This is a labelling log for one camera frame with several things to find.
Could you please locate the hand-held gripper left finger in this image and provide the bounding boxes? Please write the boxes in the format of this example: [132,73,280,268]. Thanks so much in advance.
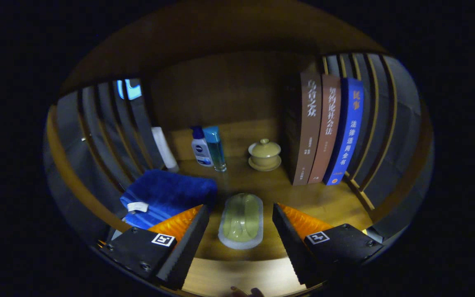
[99,204,210,290]

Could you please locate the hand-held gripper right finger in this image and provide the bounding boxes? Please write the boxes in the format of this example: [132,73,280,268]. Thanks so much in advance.
[273,203,385,288]

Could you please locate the pale green soap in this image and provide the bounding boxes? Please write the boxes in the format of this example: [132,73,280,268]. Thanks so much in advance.
[218,193,264,250]

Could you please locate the wooden drawer with black knob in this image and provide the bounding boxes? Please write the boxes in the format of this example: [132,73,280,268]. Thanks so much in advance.
[182,257,308,297]

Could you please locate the wooden countertop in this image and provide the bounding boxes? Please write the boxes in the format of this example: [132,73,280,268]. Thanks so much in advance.
[118,120,374,262]

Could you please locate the brown wooden cabinet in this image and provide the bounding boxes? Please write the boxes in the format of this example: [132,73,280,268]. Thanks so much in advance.
[44,0,435,297]

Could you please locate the folded blue towel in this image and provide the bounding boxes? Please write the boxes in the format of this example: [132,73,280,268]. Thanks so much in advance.
[120,169,218,230]

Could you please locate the tan lidded teacup with saucer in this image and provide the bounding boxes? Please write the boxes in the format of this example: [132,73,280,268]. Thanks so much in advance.
[248,139,282,172]

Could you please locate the white bottle with blue cap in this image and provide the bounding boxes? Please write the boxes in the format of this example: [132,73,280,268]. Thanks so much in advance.
[191,126,214,167]

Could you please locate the white tube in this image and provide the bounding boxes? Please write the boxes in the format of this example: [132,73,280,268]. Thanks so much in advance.
[151,127,179,173]

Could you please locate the teal glass bottle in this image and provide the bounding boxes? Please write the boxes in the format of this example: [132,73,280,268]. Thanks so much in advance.
[203,126,227,172]

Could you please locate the dark brown book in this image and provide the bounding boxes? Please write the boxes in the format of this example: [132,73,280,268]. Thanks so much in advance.
[285,71,323,186]

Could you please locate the reddish brown book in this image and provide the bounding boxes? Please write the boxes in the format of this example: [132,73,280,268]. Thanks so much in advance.
[308,74,342,184]

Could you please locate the blue book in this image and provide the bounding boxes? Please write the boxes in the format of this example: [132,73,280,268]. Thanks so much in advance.
[323,78,364,186]

